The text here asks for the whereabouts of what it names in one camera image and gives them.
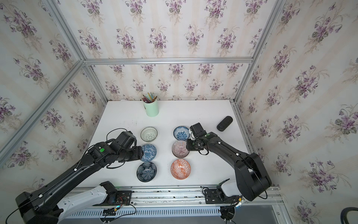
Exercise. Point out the blue rose bowl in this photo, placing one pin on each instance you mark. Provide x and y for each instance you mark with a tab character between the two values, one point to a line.
181	133

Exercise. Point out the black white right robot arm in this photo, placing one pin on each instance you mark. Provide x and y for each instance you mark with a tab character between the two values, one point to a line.
251	176

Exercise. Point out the dark navy petal bowl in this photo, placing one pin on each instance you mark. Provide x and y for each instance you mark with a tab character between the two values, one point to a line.
146	172

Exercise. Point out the white slotted cable duct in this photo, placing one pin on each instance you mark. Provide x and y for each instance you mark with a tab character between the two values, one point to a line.
148	212

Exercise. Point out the orange patterned bowl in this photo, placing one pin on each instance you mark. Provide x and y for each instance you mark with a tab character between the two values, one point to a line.
180	169

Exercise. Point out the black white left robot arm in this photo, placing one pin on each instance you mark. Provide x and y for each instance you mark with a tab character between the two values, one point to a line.
49	204

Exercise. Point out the aluminium front rail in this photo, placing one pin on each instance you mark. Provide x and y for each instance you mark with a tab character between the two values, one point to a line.
167	194

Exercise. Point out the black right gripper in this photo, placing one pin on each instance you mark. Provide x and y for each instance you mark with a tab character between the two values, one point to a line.
188	146

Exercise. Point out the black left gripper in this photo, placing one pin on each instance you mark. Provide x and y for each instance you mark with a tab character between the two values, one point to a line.
138	153

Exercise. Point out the blue floral swirl bowl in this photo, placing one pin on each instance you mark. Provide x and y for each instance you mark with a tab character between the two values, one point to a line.
149	152

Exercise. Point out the white green patterned bowl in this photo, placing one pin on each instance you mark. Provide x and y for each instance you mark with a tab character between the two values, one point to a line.
149	134

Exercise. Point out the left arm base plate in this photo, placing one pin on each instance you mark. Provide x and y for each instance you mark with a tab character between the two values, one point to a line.
117	198

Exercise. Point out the mint green cup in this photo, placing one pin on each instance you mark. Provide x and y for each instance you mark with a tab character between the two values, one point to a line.
151	109

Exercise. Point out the pink striped bowl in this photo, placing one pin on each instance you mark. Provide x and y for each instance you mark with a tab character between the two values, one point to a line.
179	149

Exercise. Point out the colourful sticks bundle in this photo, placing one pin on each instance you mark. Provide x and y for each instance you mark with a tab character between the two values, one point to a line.
150	97

